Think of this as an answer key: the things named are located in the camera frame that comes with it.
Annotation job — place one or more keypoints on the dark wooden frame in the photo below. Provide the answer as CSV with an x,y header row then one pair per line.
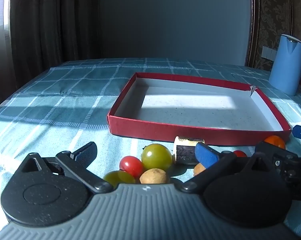
x,y
253,22

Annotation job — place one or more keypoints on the red cardboard box lid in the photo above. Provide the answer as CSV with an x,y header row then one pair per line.
x,y
190,132

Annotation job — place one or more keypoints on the dark grey curtain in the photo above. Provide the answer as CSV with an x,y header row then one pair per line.
x,y
53,22

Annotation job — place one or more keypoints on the orange mandarin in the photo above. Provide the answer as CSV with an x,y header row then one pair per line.
x,y
275,140

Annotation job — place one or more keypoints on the white wall switch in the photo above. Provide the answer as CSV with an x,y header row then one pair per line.
x,y
268,53

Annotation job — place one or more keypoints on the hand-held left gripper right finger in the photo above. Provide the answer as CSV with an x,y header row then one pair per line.
x,y
206,155

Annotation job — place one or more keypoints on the small green tomato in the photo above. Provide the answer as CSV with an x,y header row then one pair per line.
x,y
118,178

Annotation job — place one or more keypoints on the blue electric kettle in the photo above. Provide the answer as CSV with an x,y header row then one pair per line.
x,y
285,65

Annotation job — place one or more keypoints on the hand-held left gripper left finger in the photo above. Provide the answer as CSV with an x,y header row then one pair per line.
x,y
86,153

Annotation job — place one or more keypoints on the red cherry tomato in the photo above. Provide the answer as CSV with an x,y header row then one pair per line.
x,y
131,166
239,153

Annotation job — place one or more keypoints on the large green tomato with stem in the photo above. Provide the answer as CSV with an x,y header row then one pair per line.
x,y
156,156

